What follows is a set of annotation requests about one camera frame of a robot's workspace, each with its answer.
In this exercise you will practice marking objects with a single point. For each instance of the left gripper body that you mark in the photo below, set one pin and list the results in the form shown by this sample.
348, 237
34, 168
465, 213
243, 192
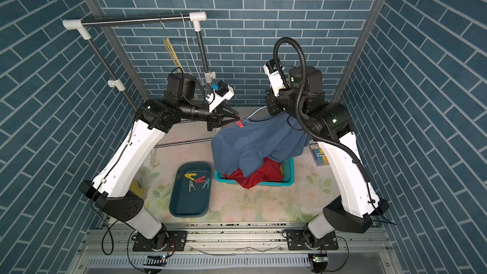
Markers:
210, 118

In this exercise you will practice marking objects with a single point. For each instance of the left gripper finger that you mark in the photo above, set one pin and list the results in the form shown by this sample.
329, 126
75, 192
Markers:
228, 120
230, 112

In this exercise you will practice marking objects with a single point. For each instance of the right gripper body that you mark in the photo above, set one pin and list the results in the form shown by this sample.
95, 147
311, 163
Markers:
283, 104

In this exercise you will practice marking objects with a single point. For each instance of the light blue wire hanger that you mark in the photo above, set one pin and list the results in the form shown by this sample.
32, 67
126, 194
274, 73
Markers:
258, 114

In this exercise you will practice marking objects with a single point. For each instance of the blue grey t-shirt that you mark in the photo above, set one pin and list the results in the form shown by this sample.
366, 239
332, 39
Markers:
278, 138

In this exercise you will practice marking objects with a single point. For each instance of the yellow clothespin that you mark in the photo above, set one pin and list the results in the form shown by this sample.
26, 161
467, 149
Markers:
191, 176

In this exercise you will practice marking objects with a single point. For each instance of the red t-shirt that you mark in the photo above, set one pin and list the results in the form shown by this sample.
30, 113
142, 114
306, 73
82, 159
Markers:
270, 171

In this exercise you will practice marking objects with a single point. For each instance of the grey clothespin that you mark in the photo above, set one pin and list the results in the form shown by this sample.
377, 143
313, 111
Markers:
191, 187

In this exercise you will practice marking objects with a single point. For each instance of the yellow plastic hanger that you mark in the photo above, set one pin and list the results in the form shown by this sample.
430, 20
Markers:
170, 49

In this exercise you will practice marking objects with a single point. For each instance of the white wire hanger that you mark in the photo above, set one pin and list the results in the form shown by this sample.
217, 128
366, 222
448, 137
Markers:
188, 46

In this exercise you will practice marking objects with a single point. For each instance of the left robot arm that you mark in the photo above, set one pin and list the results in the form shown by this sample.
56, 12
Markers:
109, 190

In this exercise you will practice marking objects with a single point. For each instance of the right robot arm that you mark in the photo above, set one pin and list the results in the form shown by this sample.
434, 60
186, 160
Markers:
296, 89

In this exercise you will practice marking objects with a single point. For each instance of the teal plastic basket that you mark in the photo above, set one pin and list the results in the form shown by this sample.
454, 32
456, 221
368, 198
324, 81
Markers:
288, 179

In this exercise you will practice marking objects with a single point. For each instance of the rainbow marker pack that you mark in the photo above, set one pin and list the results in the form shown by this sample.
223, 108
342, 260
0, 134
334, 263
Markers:
318, 155

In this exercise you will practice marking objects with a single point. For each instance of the dark teal tray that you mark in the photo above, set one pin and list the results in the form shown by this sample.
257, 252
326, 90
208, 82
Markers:
195, 204

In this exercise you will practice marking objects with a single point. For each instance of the yellow bowl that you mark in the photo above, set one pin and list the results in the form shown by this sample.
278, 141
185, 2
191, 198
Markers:
138, 189

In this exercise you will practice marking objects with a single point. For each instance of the metal clothes rack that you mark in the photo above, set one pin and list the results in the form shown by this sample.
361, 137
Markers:
201, 45

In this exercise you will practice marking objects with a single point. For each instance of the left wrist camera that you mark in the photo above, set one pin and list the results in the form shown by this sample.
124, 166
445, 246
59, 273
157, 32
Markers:
220, 92

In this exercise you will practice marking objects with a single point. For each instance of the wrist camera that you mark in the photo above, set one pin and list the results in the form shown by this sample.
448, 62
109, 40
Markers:
277, 78
220, 92

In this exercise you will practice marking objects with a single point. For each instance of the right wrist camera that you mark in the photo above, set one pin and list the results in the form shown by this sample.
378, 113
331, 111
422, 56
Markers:
277, 78

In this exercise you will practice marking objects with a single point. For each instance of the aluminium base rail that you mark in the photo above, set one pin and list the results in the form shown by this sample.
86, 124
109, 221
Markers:
236, 248

